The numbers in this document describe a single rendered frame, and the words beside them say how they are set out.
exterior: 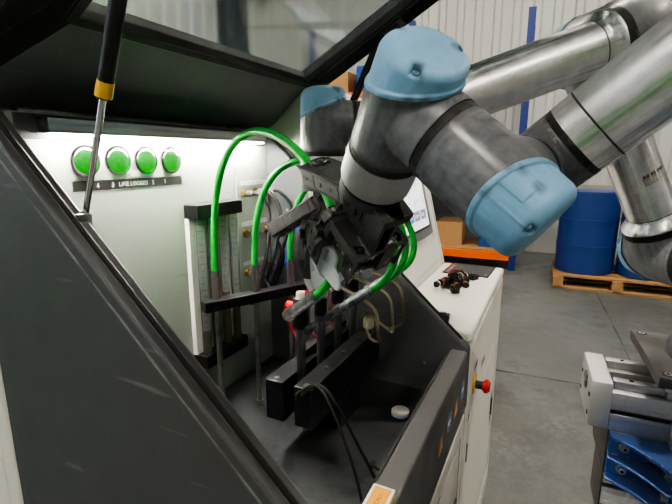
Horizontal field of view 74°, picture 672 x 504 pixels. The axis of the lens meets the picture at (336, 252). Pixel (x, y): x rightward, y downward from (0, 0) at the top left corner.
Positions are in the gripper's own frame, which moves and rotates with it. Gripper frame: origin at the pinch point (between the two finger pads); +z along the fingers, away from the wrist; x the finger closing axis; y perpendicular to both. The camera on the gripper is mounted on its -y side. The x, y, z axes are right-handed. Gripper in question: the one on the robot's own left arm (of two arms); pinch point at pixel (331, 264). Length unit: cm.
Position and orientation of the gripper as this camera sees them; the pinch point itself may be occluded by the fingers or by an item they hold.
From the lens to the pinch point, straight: 64.1
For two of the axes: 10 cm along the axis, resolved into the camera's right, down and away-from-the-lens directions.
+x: 8.6, -3.2, 4.1
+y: 4.8, 7.8, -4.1
